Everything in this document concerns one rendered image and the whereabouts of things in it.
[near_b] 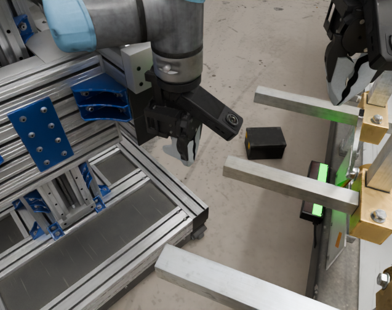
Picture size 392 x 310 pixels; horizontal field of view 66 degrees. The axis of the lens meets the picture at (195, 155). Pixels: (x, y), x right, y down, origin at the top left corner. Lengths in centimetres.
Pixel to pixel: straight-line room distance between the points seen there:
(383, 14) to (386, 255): 57
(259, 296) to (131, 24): 33
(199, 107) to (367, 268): 53
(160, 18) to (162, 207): 98
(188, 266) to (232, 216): 118
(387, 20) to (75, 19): 35
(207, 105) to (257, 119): 154
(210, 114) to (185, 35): 13
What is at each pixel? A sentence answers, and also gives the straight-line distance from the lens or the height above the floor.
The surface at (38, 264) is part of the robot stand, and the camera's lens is 130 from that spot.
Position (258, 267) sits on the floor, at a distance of 141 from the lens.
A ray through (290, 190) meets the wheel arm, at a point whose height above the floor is 85.
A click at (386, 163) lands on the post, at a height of 93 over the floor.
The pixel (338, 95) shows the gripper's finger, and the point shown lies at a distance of 51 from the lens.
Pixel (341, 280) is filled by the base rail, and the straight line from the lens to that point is 68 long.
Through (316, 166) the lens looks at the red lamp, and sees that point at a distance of 82.
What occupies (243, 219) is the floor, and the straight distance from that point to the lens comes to 151.
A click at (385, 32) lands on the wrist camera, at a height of 113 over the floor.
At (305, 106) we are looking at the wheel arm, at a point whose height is 85.
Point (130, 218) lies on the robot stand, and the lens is 128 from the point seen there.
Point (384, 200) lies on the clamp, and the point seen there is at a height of 87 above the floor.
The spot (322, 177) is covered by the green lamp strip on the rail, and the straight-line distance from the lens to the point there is 80.
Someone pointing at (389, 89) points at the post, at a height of 91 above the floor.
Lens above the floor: 128
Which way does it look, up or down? 47 degrees down
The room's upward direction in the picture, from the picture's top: straight up
